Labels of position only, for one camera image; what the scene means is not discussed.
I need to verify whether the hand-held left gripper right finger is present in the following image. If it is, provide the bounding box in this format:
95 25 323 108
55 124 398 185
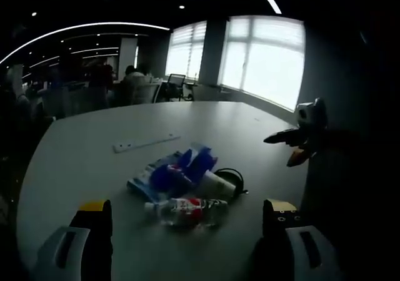
252 198 345 281

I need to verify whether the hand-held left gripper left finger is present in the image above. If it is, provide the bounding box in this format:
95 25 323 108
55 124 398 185
34 199 114 281

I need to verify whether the black cable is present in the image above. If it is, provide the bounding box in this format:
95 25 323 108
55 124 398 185
214 167 249 198

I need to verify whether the blue white packet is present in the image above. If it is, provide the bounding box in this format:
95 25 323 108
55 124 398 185
126 150 188 201

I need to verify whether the white paper cup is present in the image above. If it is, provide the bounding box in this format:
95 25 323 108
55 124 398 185
202 170 238 201

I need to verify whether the blue plastic bag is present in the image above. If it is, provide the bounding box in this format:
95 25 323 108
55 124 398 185
151 142 219 190

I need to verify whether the clear plastic bottle red label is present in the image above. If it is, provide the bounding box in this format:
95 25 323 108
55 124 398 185
144 197 229 228

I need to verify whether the grey table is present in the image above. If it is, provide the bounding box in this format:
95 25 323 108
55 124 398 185
15 101 314 281

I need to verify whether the wide bright window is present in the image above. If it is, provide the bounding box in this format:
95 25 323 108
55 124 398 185
219 14 306 112

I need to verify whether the white table socket strip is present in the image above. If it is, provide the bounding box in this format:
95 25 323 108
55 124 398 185
112 134 182 154

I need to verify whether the black office chair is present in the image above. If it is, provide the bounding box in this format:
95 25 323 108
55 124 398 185
162 73 186 103

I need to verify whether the narrow window with blinds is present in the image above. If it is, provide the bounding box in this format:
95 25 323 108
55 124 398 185
164 20 208 86

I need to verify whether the curved ceiling light strip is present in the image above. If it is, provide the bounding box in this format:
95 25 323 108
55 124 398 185
0 21 171 66

